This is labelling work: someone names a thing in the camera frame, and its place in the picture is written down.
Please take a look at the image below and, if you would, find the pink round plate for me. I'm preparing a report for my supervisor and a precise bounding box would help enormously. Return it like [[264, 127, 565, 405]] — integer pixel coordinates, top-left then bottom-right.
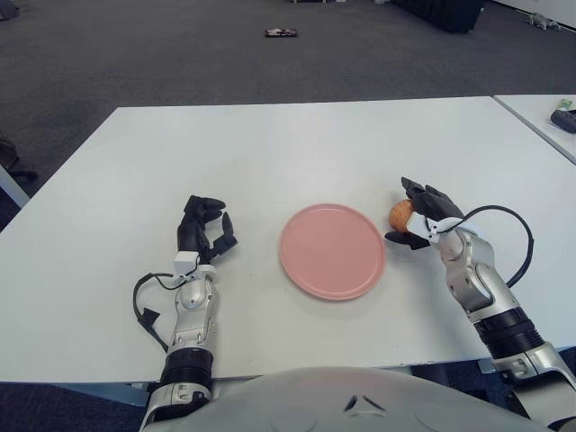
[[278, 202, 386, 302]]

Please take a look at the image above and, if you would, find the small grey quadruped robot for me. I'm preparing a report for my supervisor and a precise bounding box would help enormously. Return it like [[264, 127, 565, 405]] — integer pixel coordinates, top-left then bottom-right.
[[526, 12, 563, 29]]

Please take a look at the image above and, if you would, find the dark grey handheld controller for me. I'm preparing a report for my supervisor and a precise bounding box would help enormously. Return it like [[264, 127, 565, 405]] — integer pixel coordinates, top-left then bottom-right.
[[550, 109, 576, 133]]

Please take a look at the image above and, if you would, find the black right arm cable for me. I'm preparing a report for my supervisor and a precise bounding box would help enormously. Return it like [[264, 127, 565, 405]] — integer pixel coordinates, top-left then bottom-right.
[[463, 204, 536, 287]]

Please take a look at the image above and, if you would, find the red yellow apple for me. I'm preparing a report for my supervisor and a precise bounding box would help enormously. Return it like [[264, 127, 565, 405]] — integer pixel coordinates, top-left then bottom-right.
[[388, 199, 418, 234]]

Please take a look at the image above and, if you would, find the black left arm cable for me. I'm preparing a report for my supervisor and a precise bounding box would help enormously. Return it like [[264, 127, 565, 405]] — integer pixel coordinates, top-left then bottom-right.
[[132, 272, 181, 352]]

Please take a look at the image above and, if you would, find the black office chair base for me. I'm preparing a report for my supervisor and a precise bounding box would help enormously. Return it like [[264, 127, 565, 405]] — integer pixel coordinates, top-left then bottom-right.
[[0, 134, 40, 181]]

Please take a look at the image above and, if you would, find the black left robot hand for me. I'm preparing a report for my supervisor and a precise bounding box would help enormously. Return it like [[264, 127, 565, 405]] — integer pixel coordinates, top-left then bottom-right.
[[177, 194, 239, 266]]

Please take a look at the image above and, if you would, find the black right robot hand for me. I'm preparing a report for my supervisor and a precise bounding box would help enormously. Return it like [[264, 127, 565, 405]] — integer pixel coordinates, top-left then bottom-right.
[[382, 176, 464, 251]]

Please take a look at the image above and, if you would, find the grey robot torso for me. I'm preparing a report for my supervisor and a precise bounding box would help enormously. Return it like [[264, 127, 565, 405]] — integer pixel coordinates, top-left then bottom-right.
[[137, 364, 559, 432]]

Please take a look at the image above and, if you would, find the large black case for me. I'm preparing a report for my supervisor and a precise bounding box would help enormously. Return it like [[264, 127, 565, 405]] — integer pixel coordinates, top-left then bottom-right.
[[390, 0, 485, 33]]

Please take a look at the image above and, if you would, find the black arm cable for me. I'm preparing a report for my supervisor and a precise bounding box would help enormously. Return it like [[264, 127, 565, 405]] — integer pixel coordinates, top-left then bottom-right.
[[132, 272, 181, 352], [463, 204, 536, 287]]

